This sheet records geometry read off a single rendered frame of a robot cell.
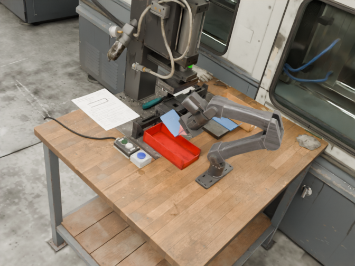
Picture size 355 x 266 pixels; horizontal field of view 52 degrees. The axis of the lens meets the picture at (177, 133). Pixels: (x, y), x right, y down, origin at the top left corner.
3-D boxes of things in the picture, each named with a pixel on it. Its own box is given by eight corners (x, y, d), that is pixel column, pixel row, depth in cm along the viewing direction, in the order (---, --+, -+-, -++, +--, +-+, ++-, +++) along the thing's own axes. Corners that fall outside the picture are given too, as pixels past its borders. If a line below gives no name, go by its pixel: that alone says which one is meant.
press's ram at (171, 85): (173, 101, 170) (184, 42, 152) (136, 76, 182) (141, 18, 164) (198, 89, 182) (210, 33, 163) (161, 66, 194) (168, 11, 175)
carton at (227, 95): (248, 133, 191) (252, 122, 186) (211, 110, 202) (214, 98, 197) (261, 124, 199) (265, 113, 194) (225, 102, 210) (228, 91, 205)
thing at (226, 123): (232, 132, 185) (234, 127, 183) (209, 117, 192) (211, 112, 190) (240, 127, 189) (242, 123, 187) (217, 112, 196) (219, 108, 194)
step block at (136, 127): (136, 139, 172) (137, 124, 167) (131, 136, 174) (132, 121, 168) (146, 134, 176) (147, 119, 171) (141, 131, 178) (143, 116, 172)
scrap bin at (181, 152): (181, 170, 161) (183, 160, 157) (142, 140, 172) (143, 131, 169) (198, 159, 169) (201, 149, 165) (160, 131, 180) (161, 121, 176)
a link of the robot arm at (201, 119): (188, 116, 148) (197, 109, 142) (194, 108, 151) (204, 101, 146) (199, 129, 149) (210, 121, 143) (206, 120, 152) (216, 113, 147)
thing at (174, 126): (176, 139, 161) (175, 136, 159) (160, 117, 170) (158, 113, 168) (189, 131, 162) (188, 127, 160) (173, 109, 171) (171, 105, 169)
